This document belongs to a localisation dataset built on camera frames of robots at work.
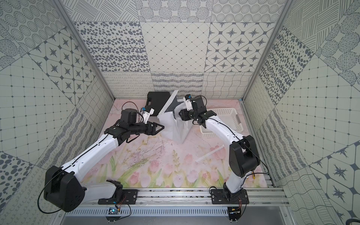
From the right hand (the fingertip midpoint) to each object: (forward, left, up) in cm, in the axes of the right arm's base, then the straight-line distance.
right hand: (183, 114), depth 88 cm
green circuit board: (-50, +36, -20) cm, 64 cm away
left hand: (-11, +13, +5) cm, 17 cm away
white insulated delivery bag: (-7, +6, -6) cm, 11 cm away
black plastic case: (+25, +24, -13) cm, 37 cm away
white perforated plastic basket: (+12, -36, -17) cm, 41 cm away
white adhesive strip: (-18, -18, -19) cm, 32 cm away
